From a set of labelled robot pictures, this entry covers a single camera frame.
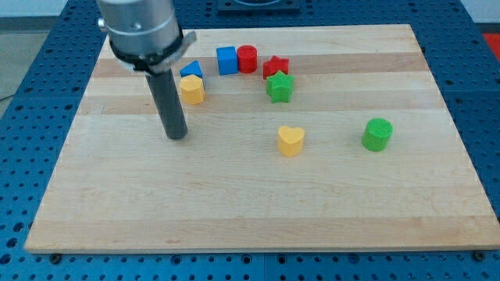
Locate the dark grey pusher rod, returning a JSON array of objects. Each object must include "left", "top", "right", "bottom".
[{"left": 146, "top": 70, "right": 188, "bottom": 140}]

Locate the yellow heart block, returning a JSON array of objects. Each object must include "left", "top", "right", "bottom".
[{"left": 277, "top": 126, "right": 305, "bottom": 157}]

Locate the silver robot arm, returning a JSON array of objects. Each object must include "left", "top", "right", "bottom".
[{"left": 96, "top": 0, "right": 197, "bottom": 140}]

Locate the red star block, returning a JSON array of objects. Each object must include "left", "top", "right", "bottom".
[{"left": 262, "top": 55, "right": 289, "bottom": 80}]

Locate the green star block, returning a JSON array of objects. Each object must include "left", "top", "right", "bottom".
[{"left": 266, "top": 70, "right": 295, "bottom": 103}]

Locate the yellow hexagon block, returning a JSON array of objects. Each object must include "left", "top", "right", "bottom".
[{"left": 180, "top": 74, "right": 205, "bottom": 105}]

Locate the blue triangle block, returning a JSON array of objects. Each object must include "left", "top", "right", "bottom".
[{"left": 180, "top": 60, "right": 203, "bottom": 79}]

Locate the blue cube block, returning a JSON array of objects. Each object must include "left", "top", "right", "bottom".
[{"left": 216, "top": 46, "right": 238, "bottom": 75}]

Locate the red cylinder block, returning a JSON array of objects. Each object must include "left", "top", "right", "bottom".
[{"left": 237, "top": 45, "right": 258, "bottom": 73}]

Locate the wooden board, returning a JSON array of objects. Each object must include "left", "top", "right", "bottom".
[{"left": 24, "top": 24, "right": 499, "bottom": 254}]

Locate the green cylinder block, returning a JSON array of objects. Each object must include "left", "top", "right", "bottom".
[{"left": 362, "top": 118, "right": 394, "bottom": 151}]

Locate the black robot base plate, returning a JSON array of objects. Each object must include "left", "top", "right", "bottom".
[{"left": 217, "top": 0, "right": 302, "bottom": 15}]

